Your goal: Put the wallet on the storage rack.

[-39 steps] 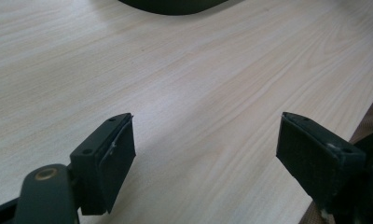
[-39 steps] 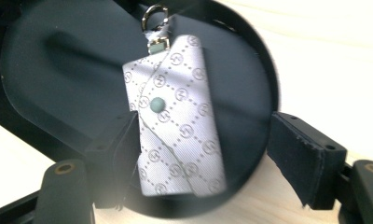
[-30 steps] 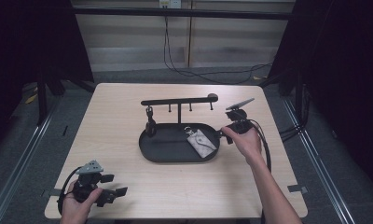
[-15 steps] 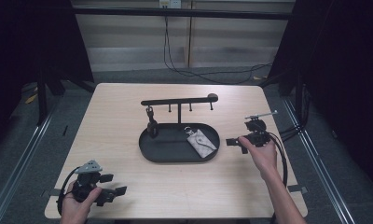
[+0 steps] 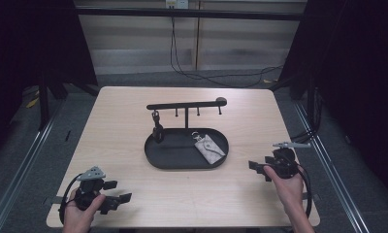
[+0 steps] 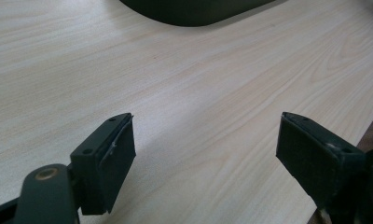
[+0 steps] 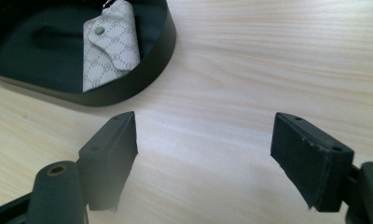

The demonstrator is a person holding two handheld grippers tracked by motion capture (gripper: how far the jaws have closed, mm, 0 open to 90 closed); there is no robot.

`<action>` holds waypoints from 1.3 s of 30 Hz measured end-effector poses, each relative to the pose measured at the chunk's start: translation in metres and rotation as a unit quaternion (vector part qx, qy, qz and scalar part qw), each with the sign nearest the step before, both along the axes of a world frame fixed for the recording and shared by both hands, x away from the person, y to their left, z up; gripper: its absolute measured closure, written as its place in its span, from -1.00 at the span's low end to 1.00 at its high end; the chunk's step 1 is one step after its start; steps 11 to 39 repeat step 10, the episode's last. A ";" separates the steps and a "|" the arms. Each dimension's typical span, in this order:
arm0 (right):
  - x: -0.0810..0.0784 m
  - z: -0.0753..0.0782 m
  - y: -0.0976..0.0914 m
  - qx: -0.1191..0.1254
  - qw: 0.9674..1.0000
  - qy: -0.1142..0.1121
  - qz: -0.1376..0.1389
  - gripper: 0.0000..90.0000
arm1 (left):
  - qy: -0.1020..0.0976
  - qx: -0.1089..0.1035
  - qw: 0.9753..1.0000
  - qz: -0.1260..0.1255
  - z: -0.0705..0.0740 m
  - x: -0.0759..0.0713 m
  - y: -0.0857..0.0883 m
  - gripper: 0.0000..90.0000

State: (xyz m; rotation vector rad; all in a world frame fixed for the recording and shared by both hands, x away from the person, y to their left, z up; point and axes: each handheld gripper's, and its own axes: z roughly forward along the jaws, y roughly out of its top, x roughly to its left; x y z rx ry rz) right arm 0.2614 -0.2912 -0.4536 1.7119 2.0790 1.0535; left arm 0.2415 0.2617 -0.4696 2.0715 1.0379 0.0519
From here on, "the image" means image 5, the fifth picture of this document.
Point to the white wall outlet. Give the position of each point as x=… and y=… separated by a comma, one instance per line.
x=177, y=4

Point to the metal floor rail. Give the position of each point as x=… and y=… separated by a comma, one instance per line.
x=331, y=171
x=19, y=171

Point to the person's right hand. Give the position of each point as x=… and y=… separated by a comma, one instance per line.
x=289, y=191

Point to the black key stand with tray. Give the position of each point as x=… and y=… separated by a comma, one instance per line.
x=176, y=155

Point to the black horizontal frame bar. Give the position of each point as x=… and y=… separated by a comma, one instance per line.
x=188, y=13

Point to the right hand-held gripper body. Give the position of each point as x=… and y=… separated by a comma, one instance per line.
x=284, y=163

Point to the person's left hand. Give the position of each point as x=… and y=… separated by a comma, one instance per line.
x=79, y=215

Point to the black key fob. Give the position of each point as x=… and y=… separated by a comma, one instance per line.
x=157, y=129

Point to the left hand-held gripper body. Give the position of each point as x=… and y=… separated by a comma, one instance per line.
x=90, y=189

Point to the black metal stand leg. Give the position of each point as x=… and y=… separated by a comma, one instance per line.
x=44, y=103

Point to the black curtain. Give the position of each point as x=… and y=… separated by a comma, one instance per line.
x=30, y=42
x=360, y=64

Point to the grey patterned key pouch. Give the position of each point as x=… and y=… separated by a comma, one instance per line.
x=210, y=149

